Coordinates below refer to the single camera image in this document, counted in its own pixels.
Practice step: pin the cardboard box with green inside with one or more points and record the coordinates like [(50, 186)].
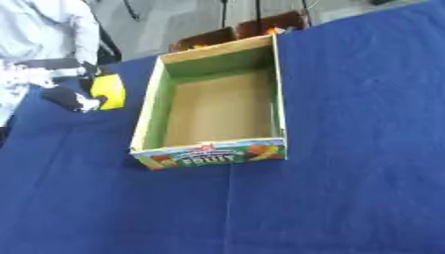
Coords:
[(217, 109)]

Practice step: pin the yellow block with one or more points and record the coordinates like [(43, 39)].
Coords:
[(110, 90)]

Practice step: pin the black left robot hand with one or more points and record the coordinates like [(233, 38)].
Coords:
[(65, 96)]

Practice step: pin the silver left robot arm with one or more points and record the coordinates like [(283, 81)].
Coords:
[(40, 36)]

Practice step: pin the black tripod leg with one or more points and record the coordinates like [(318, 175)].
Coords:
[(306, 13), (223, 13), (258, 12)]

